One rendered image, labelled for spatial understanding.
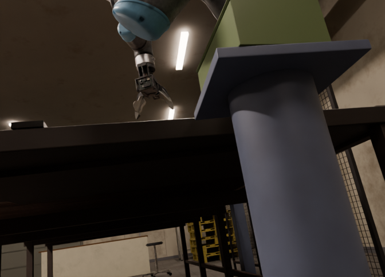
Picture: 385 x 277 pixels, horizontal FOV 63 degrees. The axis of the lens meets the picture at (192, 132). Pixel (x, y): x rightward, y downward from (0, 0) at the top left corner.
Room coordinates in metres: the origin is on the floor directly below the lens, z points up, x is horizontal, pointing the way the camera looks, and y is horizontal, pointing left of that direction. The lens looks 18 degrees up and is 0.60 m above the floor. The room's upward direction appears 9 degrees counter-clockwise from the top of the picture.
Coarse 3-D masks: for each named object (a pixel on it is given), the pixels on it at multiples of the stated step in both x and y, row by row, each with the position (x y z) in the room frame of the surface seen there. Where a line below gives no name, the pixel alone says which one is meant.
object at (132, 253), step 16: (112, 240) 6.71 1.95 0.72; (128, 240) 6.77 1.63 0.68; (144, 240) 6.83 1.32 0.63; (64, 256) 6.54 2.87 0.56; (80, 256) 6.59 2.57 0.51; (96, 256) 6.65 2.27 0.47; (112, 256) 6.71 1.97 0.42; (128, 256) 6.76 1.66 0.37; (144, 256) 6.82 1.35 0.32; (64, 272) 6.54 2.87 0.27; (80, 272) 6.59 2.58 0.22; (96, 272) 6.65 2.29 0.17; (112, 272) 6.70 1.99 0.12; (128, 272) 6.76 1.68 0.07; (144, 272) 6.82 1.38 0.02
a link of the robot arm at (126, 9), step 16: (112, 0) 0.57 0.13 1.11; (128, 0) 0.53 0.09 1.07; (144, 0) 0.53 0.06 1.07; (160, 0) 0.54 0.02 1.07; (176, 0) 0.55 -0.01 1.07; (128, 16) 0.55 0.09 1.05; (144, 16) 0.54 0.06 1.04; (160, 16) 0.56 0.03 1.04; (176, 16) 0.60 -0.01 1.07; (144, 32) 0.59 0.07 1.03; (160, 32) 0.59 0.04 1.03
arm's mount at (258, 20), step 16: (240, 0) 0.44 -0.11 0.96; (256, 0) 0.45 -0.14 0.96; (272, 0) 0.46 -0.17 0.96; (288, 0) 0.46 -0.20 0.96; (304, 0) 0.47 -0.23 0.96; (224, 16) 0.47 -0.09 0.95; (240, 16) 0.44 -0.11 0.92; (256, 16) 0.45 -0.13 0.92; (272, 16) 0.45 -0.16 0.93; (288, 16) 0.46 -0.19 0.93; (304, 16) 0.47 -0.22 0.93; (320, 16) 0.48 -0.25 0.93; (224, 32) 0.48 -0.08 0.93; (240, 32) 0.44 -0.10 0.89; (256, 32) 0.44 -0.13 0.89; (272, 32) 0.45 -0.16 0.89; (288, 32) 0.46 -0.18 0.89; (304, 32) 0.47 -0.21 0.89; (320, 32) 0.47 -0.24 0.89; (208, 48) 0.57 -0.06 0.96; (208, 64) 0.59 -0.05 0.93
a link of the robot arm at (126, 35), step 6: (120, 24) 0.97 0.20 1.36; (120, 30) 0.97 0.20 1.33; (126, 30) 0.96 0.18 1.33; (126, 36) 0.98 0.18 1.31; (132, 36) 0.98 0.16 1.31; (132, 42) 1.02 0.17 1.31; (138, 42) 1.03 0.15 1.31; (144, 42) 1.05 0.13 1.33; (132, 48) 1.07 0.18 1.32; (138, 48) 1.06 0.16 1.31
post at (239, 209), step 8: (232, 208) 2.98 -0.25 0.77; (240, 208) 2.96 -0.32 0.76; (232, 216) 3.02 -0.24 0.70; (240, 216) 2.96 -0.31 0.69; (240, 224) 2.95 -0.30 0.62; (240, 232) 2.95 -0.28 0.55; (248, 232) 2.97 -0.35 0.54; (240, 240) 2.95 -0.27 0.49; (248, 240) 2.97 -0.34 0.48; (240, 248) 2.96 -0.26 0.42; (248, 248) 2.96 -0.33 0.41; (240, 256) 3.00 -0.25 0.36; (248, 256) 2.96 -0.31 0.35; (240, 264) 3.03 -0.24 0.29; (248, 264) 2.96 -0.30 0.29
